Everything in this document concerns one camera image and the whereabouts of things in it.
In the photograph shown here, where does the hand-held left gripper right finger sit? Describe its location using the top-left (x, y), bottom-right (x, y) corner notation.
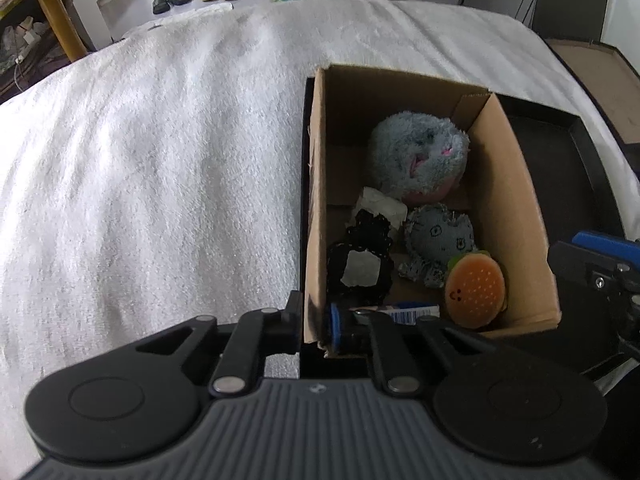
top-left (326, 302), bottom-right (504, 397)

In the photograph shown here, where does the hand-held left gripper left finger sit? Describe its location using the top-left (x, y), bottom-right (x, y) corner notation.
top-left (137, 290), bottom-right (304, 397)

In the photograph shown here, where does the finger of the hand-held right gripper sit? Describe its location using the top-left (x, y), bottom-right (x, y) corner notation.
top-left (572, 231), bottom-right (640, 260)
top-left (547, 240), bottom-right (640, 341)

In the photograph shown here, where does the brown cardboard box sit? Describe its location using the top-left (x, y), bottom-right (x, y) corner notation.
top-left (302, 62), bottom-right (561, 359)

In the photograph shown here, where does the orange burger plush toy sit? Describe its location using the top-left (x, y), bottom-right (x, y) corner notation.
top-left (444, 252), bottom-right (507, 331)

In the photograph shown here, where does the white cloth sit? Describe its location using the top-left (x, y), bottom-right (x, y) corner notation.
top-left (354, 187), bottom-right (409, 231)

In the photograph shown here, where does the grey denim plush toy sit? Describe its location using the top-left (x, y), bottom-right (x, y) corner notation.
top-left (398, 203), bottom-right (476, 289)

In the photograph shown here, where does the black tray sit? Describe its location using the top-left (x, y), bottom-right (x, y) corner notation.
top-left (298, 76), bottom-right (640, 381)

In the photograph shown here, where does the grey fluffy plush toy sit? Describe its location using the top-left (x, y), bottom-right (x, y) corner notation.
top-left (367, 112), bottom-right (471, 206)

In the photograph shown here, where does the white fluffy blanket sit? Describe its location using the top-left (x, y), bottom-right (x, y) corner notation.
top-left (0, 0), bottom-right (640, 480)

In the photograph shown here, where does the grey panel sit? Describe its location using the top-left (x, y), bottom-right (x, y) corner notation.
top-left (531, 0), bottom-right (611, 44)

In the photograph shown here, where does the yellow wooden table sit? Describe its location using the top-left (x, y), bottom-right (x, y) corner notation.
top-left (0, 0), bottom-right (90, 97)

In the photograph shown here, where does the pile of white bags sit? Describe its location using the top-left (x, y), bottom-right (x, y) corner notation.
top-left (0, 17), bottom-right (53, 73)

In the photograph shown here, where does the brown board in black frame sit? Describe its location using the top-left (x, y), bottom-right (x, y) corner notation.
top-left (542, 37), bottom-right (640, 162)

